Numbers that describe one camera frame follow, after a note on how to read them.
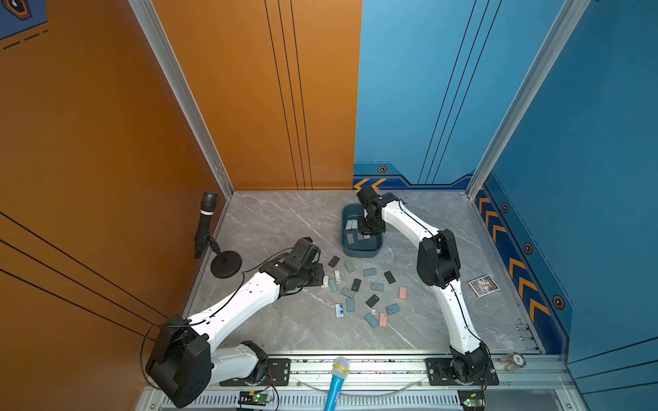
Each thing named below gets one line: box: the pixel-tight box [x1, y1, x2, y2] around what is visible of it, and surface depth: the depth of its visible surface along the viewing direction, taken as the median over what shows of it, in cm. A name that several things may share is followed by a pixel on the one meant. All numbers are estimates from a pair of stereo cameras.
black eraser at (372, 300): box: [364, 293, 380, 309], surface depth 89 cm
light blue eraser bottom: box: [364, 312, 379, 328], surface depth 85 cm
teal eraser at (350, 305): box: [346, 297, 356, 313], surface depth 88 cm
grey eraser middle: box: [340, 286, 356, 298], surface depth 91 cm
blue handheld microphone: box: [323, 356, 351, 411], surface depth 71 cm
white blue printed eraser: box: [334, 303, 345, 319], surface depth 86 cm
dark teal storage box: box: [340, 202, 386, 258], surface depth 104 cm
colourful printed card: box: [468, 274, 501, 298], surface depth 91 cm
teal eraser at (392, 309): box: [384, 303, 401, 316], surface depth 87 cm
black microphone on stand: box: [194, 190, 243, 280], surface depth 81 cm
